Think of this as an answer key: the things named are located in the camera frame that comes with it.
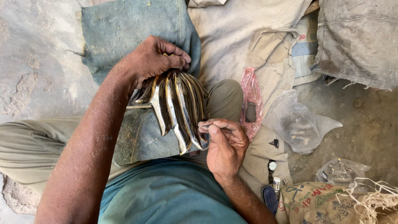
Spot white and blue printed sack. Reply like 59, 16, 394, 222
291, 12, 322, 87

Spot dark blue sandal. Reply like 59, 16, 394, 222
261, 185, 280, 216

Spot printed jute sack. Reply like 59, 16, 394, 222
275, 181, 398, 224

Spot small dark hand tool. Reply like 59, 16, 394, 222
202, 124, 213, 144

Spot clear bag of metal parts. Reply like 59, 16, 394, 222
314, 157, 372, 188

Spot wooden stick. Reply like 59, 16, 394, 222
303, 0, 320, 16

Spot pink plastic bag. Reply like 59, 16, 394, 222
239, 67, 264, 142

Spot wristwatch with white dial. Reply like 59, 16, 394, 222
267, 159, 278, 185

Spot large grey sack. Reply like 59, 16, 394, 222
310, 0, 398, 91

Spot loose pale fibre strings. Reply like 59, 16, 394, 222
335, 177, 398, 224

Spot teal cloth pad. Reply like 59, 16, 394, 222
81, 0, 202, 86

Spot person's left hand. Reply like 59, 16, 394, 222
124, 35, 192, 94

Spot person's khaki trousers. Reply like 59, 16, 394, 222
0, 78, 244, 195

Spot person's right hand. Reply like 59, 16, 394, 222
198, 118, 250, 185

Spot dark block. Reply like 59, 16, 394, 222
245, 102, 257, 123

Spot person's teal shirt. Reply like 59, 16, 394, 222
98, 158, 248, 224

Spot beige sack cloth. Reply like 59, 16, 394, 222
187, 0, 313, 200

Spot crumpled clear plastic bag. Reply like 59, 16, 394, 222
262, 89, 343, 155

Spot shiny fluted metal ornament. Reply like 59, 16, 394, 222
127, 68, 211, 156

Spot dirty dark lap cloth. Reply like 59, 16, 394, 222
113, 107, 200, 167

